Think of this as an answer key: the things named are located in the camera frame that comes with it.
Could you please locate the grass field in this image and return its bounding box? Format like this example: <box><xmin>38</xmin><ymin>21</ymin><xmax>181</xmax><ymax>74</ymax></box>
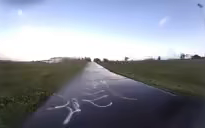
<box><xmin>0</xmin><ymin>58</ymin><xmax>90</xmax><ymax>128</ymax></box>
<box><xmin>99</xmin><ymin>58</ymin><xmax>205</xmax><ymax>99</ymax></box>

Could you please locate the dark wet asphalt path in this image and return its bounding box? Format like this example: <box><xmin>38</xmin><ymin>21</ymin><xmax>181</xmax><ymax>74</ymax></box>
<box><xmin>22</xmin><ymin>61</ymin><xmax>205</xmax><ymax>128</ymax></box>

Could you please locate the white painted path marking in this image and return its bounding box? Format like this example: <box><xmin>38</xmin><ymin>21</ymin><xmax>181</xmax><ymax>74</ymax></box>
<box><xmin>45</xmin><ymin>79</ymin><xmax>138</xmax><ymax>126</ymax></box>

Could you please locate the pale low building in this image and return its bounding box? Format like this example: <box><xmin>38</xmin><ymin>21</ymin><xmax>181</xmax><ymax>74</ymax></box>
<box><xmin>41</xmin><ymin>56</ymin><xmax>69</xmax><ymax>64</ymax></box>

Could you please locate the row of distant trees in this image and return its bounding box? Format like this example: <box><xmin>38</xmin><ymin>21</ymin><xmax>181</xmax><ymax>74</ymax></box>
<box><xmin>79</xmin><ymin>52</ymin><xmax>205</xmax><ymax>64</ymax></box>

